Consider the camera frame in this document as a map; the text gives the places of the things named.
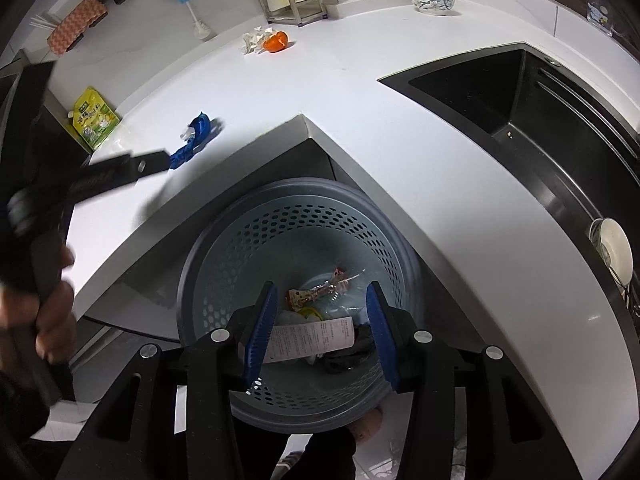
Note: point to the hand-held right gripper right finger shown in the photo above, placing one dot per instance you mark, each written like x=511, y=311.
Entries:
x=382, y=335

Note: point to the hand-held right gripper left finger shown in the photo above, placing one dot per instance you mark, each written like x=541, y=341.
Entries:
x=260, y=332

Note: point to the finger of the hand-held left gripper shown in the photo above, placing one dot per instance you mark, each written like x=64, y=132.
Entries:
x=150, y=162

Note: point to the black terry cloth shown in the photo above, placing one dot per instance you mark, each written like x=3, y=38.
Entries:
x=350, y=347

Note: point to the blue plastic wrapper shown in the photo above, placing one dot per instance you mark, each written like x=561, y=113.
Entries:
x=192, y=140

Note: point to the orange red snack packet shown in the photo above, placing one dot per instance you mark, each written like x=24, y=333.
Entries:
x=305, y=294

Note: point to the grey blue perforated bin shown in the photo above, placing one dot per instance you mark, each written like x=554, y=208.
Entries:
x=300, y=220

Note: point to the person's left forearm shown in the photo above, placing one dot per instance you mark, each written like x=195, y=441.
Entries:
x=20, y=405

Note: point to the person's left hand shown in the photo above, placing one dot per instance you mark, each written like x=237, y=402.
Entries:
x=55, y=320

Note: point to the yellow green seasoning packet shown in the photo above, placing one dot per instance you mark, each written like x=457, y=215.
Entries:
x=95, y=117

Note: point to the person's foot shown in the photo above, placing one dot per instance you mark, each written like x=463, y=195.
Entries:
x=365, y=425

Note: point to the person's dark trouser leg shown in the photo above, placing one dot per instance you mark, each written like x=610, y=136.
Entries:
x=280, y=440

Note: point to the striped slipper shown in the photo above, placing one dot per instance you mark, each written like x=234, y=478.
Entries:
x=291, y=465

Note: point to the blue white bottle brush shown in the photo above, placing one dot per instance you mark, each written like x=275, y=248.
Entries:
x=197, y=22

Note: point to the grey base cabinet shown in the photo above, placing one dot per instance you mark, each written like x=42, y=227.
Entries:
x=300, y=160

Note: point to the orange patterned dish cloth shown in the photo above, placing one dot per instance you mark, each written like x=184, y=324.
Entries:
x=75, y=25

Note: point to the orange plastic wrapper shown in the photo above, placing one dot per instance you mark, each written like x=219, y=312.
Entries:
x=276, y=42

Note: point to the white bowl in sink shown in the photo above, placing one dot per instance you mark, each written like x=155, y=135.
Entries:
x=614, y=252

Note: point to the black kitchen sink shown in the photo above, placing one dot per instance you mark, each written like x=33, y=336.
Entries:
x=560, y=125

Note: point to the white patterned ceramic bowl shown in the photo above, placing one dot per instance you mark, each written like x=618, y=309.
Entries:
x=432, y=2

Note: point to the clear drinking glass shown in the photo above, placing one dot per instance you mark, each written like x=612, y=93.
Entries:
x=600, y=10

